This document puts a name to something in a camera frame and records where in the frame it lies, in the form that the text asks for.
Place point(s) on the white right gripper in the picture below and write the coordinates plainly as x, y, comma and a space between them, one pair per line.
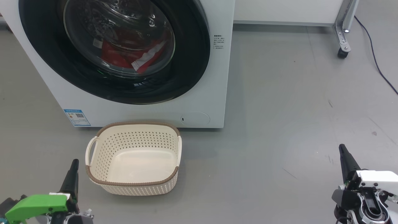
376, 180

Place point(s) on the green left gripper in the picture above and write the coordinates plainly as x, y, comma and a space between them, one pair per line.
34, 205

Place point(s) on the red garment with white stripe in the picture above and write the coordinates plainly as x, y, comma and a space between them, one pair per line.
118, 56

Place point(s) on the black round glass washer door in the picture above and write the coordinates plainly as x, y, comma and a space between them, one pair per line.
186, 62

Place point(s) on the cream perforated laundry basket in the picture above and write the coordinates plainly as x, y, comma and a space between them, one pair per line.
136, 165

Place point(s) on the white front-load washing machine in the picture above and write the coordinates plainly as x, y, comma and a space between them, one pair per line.
205, 93

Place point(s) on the blue energy label sticker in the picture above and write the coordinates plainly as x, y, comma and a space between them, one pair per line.
77, 117

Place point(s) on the white board panel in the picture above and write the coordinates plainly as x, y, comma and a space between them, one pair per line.
286, 11

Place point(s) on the metal frame leg with caster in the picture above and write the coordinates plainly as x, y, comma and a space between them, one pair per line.
345, 28

